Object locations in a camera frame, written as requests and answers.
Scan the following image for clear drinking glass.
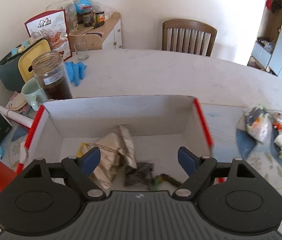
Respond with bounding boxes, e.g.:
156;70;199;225
73;39;90;61

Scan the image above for white wooden sideboard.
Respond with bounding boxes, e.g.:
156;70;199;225
67;12;123;53

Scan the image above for round printed placemat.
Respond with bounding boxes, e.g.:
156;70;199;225
8;127;32;168
235;120;282;191

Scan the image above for wooden organizer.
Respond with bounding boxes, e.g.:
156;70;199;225
68;32;104;53

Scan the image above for blue rubber gloves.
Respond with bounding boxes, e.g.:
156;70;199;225
64;61;87;87

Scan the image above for green yellow tissue box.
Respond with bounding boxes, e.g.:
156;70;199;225
0;39;51;92

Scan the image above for black hanging bag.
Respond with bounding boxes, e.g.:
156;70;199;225
271;0;282;13

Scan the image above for pale green mug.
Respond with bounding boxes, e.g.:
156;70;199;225
21;78;47;112

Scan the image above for red printed snack bag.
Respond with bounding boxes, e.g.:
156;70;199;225
24;9;70;62

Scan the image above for white plastic bag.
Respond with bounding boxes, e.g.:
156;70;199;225
243;104;272;142

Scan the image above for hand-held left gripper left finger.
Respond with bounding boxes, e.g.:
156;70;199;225
19;146;106;201

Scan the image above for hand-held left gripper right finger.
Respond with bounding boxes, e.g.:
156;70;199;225
172;146;257;202

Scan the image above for black yellow screwdriver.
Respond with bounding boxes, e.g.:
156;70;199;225
82;21;105;34

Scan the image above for crumpled clear plastic bag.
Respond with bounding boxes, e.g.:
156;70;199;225
92;1;114;19

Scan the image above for black foil packet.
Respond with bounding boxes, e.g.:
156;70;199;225
124;162;155;188

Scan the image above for blue globe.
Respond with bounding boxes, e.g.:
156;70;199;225
74;0;93;14

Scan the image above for white red cardboard box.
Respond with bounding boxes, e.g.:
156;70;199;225
16;94;216;189

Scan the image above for brown wooden chair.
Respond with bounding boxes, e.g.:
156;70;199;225
161;19;218;57

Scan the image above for glass jar with dark liquid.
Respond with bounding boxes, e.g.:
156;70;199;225
31;51;73;100

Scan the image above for olive green toy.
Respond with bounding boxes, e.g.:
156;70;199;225
153;174;182;188

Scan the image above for white rolled paper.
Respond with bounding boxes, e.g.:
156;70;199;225
0;104;35;128

